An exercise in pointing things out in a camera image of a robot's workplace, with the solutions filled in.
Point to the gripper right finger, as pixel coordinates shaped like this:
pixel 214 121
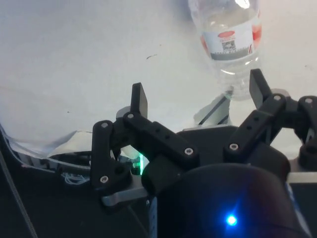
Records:
pixel 257 121

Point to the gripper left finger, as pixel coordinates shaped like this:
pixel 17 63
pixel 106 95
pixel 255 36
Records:
pixel 158 135

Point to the clear plastic bottle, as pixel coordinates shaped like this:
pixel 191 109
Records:
pixel 229 42

